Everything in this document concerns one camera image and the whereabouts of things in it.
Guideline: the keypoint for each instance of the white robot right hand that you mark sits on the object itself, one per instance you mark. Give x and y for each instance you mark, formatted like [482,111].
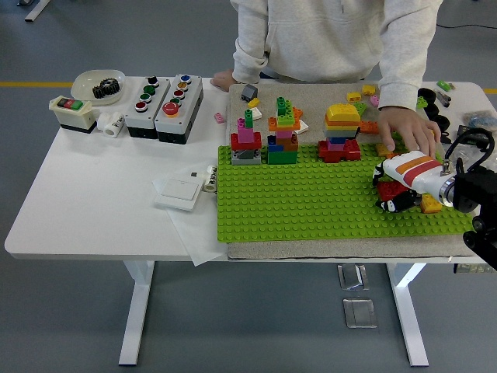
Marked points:
[415,171]

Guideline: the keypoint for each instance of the person's left hand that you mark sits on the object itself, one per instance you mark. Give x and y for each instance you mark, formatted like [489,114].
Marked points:
[407,128]

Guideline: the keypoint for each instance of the person's right hand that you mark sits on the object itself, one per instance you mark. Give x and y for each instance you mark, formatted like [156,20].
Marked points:
[223,79]

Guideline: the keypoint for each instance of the red toy brick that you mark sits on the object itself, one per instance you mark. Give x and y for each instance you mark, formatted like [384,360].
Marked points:
[387,191]
[405,190]

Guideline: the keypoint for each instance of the green studded baseplate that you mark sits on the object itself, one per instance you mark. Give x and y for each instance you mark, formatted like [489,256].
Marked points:
[291,202]

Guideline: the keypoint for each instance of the person's right forearm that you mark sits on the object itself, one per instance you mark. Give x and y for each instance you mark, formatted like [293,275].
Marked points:
[248,66]

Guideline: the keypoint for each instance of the person's left forearm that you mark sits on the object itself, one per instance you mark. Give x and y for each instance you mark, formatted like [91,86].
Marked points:
[402,85]

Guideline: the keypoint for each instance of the grey sloped brick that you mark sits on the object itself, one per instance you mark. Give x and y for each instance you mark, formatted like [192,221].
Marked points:
[249,92]

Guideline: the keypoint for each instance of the orange long brick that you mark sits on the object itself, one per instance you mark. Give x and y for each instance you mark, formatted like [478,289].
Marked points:
[369,127]
[390,156]

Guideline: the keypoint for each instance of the long green brick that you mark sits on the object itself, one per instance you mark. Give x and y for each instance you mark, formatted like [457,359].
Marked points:
[422,103]

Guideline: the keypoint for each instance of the small yellow brick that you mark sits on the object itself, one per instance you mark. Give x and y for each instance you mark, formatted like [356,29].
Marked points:
[253,103]

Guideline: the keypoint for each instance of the small pink brick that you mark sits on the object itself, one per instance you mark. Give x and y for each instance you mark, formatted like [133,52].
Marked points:
[220,118]

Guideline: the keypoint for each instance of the red pink green brick tower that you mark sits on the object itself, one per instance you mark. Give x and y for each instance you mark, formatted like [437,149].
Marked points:
[246,141]

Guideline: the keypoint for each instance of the yellow-topped layered brick tower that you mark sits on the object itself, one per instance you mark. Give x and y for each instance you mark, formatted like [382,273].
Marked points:
[341,116]

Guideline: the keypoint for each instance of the green orange brown brick tower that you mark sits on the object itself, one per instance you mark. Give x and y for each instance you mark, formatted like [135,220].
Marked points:
[281,155]

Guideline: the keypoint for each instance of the emergency stop control box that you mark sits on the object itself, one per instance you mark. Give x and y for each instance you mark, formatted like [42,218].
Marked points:
[190,105]

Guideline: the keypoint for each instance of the grey metal tool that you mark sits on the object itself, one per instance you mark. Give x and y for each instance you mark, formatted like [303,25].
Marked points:
[443,99]

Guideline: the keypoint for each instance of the black electronic module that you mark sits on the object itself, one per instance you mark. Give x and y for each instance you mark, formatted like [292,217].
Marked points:
[464,129]

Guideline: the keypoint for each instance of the clear plastic bag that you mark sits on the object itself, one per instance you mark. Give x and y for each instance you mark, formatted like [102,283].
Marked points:
[470,151]

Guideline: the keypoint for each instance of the plastic bag with blue part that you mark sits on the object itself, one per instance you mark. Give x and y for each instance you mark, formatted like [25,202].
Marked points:
[479,118]

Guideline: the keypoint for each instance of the three-button control box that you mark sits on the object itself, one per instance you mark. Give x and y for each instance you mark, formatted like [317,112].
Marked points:
[136,118]

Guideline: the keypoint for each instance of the small grey square chip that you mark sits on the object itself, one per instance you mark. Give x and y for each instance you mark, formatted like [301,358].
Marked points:
[195,174]

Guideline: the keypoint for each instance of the white printed pipe coupling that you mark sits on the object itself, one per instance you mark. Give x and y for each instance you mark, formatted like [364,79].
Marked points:
[209,178]

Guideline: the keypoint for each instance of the person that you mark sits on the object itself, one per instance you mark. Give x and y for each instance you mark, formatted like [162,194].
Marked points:
[322,39]

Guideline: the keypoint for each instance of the black gear stack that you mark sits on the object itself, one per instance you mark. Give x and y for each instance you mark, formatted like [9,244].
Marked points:
[105,88]

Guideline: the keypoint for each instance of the white pipe tee fitting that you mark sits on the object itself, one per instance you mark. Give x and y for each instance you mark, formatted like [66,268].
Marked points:
[110,123]

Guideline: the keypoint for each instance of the metal floor plate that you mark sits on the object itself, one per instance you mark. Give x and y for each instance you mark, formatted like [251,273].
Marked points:
[353,276]
[360,313]

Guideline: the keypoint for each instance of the white table leg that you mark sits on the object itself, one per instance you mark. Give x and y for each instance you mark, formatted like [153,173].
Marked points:
[136,311]
[407,311]

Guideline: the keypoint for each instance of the white shallow bowl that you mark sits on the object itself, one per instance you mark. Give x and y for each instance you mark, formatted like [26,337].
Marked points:
[83,87]

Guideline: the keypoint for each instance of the white paper sheet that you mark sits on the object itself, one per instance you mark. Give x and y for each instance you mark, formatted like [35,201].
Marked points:
[194,237]

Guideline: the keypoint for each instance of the white desk foot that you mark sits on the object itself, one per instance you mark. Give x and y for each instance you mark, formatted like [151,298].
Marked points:
[37,11]

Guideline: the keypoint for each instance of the small black bracket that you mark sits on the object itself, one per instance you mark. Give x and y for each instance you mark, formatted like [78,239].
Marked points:
[445,136]

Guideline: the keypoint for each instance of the white wall switch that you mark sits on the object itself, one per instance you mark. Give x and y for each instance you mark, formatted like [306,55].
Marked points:
[176,194]

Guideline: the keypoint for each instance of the white red-green switch box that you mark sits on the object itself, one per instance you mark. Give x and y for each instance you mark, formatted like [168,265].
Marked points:
[74,116]

